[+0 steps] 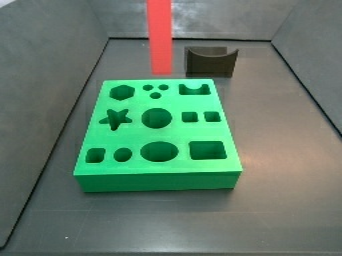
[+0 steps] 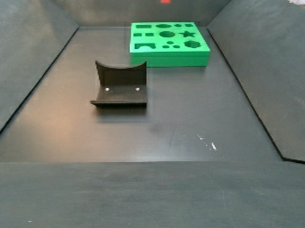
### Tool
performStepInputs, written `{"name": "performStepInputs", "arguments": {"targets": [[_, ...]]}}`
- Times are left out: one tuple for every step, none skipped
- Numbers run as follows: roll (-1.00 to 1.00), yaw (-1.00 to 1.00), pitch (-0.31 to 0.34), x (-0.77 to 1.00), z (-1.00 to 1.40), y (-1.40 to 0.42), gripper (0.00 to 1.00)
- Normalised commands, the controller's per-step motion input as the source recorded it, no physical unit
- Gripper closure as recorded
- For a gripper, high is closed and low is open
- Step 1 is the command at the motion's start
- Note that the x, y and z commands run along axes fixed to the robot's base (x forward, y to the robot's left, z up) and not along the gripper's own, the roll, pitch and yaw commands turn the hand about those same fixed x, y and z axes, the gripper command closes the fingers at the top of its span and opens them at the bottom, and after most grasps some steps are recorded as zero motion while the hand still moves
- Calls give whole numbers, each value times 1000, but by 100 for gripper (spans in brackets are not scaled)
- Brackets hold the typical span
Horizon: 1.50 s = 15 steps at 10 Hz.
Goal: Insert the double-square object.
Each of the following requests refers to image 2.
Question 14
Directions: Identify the red tape marker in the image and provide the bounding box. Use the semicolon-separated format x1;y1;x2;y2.
161;0;172;4

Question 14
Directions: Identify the green shape sorter box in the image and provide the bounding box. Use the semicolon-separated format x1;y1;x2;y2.
130;21;212;67

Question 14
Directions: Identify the black curved holder stand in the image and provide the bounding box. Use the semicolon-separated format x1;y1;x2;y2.
91;61;147;107

